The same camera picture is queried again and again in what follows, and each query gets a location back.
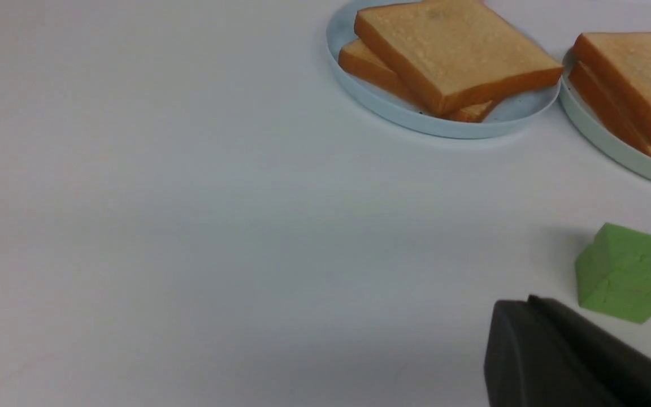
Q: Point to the light blue bread plate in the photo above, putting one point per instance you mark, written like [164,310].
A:
[501,118]

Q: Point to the toast bread slice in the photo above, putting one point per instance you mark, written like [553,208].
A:
[606,108]
[622,60]
[356,59]
[454,54]

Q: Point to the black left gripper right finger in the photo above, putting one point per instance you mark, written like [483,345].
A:
[624,371]

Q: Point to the green foam cube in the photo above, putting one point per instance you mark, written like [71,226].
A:
[613,274]

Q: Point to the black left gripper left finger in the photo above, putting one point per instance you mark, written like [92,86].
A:
[528,364]

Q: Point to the mint green centre plate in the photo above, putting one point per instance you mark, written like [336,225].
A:
[591,128]

